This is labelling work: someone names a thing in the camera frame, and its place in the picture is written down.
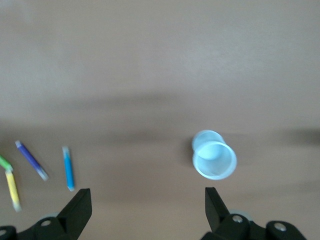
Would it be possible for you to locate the light blue mesh cup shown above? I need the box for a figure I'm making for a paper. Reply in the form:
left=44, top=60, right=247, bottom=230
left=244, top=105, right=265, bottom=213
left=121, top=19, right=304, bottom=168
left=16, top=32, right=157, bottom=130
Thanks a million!
left=191, top=129, right=238, bottom=181

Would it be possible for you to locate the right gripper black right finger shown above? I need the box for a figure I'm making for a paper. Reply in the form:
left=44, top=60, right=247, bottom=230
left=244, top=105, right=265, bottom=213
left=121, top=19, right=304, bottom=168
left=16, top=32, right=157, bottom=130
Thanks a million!
left=201, top=186, right=308, bottom=240

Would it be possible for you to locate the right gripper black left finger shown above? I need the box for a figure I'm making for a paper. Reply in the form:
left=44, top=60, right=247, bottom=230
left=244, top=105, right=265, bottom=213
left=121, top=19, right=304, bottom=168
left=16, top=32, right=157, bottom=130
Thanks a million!
left=0, top=188, right=93, bottom=240

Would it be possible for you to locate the blue marker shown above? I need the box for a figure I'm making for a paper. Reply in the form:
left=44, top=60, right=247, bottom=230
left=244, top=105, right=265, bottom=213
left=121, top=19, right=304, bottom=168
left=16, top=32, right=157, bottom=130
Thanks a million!
left=61, top=146, right=76, bottom=192

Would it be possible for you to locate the yellow marker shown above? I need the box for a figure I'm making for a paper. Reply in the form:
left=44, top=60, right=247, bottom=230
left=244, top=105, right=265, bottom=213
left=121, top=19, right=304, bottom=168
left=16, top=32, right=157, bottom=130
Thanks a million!
left=4, top=169, right=22, bottom=212

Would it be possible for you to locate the purple marker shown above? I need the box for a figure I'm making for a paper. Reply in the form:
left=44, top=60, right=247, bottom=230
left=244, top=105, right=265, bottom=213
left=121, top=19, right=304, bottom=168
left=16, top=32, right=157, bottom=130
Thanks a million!
left=14, top=140, right=49, bottom=181

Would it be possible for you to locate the green marker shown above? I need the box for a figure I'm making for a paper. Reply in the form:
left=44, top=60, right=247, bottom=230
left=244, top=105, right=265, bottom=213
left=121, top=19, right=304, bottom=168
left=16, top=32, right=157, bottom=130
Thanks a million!
left=0, top=154, right=13, bottom=171

